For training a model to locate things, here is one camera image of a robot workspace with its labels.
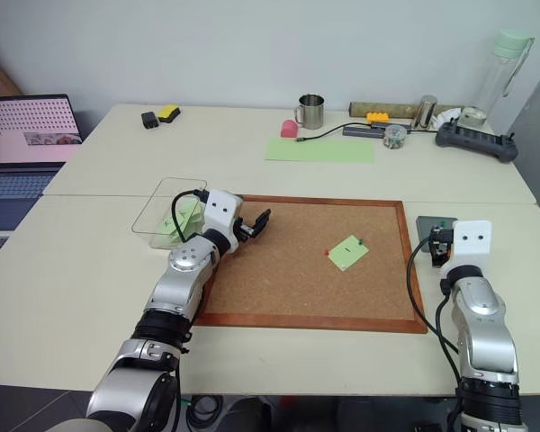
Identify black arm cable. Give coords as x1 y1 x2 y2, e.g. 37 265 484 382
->
170 190 209 242
406 235 463 393

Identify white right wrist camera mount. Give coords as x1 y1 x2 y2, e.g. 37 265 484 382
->
446 220 493 272

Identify large green paper sheet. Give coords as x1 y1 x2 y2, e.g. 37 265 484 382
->
264 137 376 165

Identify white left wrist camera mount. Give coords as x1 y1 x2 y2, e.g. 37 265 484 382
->
201 189 245 251

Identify yellow and black eraser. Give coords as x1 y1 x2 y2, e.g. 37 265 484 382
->
157 104 183 124

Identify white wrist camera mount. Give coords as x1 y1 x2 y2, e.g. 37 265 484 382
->
446 220 493 272
201 189 245 251

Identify coiled black floor cables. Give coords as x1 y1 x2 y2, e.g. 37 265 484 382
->
184 394 227 432

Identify dark grey small tray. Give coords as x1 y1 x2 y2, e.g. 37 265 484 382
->
415 214 460 256

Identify clear plastic container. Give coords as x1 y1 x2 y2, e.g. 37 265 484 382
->
130 177 210 251

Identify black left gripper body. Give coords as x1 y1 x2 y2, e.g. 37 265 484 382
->
231 216 258 242

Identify green paper note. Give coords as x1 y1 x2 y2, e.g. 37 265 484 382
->
329 234 371 273

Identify stainless steel mug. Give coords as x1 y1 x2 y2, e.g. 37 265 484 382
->
292 93 327 129

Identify wood-framed cork board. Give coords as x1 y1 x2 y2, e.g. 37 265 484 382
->
192 193 429 335

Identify dark grey usb hub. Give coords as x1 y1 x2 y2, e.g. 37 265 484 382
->
342 125 387 139

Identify patterned tape roll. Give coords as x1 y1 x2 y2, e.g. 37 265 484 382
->
382 124 409 149

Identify stainless steel tumbler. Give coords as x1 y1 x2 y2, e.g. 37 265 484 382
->
410 94 439 132

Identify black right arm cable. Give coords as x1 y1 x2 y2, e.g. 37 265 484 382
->
406 235 463 393

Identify small glass jar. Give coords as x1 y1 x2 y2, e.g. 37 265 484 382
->
458 105 487 129

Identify stack of green notes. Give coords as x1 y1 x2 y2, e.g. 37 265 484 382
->
157 202 205 240

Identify open laptop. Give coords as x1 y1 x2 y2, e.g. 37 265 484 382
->
0 93 84 200

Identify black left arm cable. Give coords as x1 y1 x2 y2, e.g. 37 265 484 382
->
170 190 209 242

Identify thin black plug cable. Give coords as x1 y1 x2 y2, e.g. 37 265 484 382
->
293 125 348 144

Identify clear bottle green lid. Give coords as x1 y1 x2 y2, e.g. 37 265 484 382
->
471 29 536 128

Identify white crumpled cloth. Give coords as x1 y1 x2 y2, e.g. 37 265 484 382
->
433 106 465 128

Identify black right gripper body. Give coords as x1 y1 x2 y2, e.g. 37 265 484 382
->
436 227 455 268

